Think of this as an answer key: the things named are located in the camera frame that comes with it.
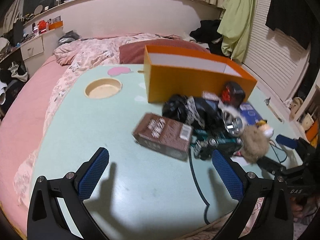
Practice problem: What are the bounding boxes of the orange cardboard box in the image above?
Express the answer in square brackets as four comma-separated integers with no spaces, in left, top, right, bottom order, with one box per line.
[143,45,257,103]

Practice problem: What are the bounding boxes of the small orange box on shelf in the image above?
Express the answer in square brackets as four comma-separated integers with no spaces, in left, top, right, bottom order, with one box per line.
[48,21,63,30]

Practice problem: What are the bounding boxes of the pink floral blanket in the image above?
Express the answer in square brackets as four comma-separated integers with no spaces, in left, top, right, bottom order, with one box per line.
[12,32,186,210]

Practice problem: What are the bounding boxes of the black hanging garment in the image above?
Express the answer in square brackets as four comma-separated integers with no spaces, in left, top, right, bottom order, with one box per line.
[265,0,312,49]

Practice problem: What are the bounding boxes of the beige furry plush toy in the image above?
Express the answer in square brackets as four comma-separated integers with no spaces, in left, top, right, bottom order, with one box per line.
[234,120,274,164]

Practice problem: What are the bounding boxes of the dark red pillow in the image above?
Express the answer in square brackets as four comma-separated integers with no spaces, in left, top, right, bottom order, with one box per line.
[119,39,210,64]

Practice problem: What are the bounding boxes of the brown printed box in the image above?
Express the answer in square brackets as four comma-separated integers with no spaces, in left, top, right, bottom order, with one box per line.
[132,113,193,161]

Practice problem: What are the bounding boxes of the white bedside drawer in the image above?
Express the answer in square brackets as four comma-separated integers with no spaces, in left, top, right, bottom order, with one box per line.
[21,27,64,77]

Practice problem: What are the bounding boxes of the grey bag on bed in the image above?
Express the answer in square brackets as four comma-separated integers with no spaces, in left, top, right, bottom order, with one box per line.
[58,30,80,46]

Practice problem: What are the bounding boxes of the black clothes pile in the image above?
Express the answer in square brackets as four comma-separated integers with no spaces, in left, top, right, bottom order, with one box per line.
[189,20,225,56]

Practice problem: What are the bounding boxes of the black lace garment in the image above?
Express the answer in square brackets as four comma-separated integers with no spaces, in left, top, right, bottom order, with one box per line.
[162,94,223,131]

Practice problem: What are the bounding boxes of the green toy car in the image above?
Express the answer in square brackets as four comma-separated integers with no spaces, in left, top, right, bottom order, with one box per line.
[191,111,246,160]

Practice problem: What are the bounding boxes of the black red pouch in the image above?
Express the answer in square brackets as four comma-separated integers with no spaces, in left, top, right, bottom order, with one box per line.
[221,82,246,108]

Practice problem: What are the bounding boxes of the green hanging jacket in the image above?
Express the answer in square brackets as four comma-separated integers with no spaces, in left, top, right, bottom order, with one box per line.
[217,0,256,62]

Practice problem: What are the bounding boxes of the metal clip on table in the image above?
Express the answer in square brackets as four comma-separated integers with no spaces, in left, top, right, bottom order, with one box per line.
[264,98,271,106]

